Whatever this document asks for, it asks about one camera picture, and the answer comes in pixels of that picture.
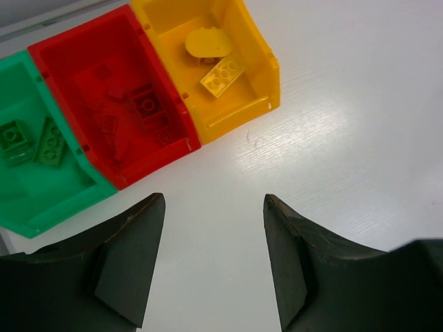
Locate red hollow lego brick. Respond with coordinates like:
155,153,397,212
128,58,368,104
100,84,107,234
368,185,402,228
129,83,170,131

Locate yellow plastic bin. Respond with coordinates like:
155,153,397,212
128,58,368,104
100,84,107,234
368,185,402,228
130,1,281,144

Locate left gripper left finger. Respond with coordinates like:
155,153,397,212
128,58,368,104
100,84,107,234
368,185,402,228
1,193,165,331

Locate red lego plate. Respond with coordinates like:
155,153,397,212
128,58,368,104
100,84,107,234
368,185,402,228
100,114,118,135

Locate red plastic bin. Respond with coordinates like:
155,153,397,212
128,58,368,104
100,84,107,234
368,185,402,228
28,5,201,190

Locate green plastic bin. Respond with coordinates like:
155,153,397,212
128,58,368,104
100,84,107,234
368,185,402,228
1,50,117,239

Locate green square lego brick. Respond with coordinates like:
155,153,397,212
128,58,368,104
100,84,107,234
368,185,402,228
1,120,35,167

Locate red lego bricks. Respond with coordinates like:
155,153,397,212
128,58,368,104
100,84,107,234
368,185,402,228
75,62,118,115

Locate large green lego plate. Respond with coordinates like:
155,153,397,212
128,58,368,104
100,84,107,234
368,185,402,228
33,117,67,169

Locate yellow round lego piece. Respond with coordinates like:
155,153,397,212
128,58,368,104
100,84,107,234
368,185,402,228
185,27,233,64

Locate yellow lego brick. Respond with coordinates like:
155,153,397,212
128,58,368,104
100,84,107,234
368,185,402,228
200,53,246,98

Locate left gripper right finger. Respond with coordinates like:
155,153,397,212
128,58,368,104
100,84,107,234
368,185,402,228
263,194,442,331

